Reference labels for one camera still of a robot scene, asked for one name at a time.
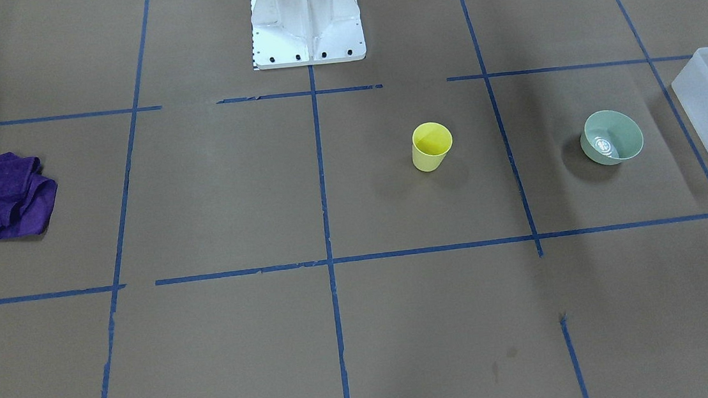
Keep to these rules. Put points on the green ceramic bowl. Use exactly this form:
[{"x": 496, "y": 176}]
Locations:
[{"x": 611, "y": 137}]

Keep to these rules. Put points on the purple crumpled cloth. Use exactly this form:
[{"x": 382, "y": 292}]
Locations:
[{"x": 27, "y": 197}]

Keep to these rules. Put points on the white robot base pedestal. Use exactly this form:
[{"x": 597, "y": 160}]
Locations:
[{"x": 291, "y": 33}]

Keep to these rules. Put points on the yellow plastic cup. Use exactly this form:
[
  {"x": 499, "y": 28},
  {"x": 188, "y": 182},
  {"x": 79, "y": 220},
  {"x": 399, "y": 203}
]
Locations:
[{"x": 431, "y": 142}]

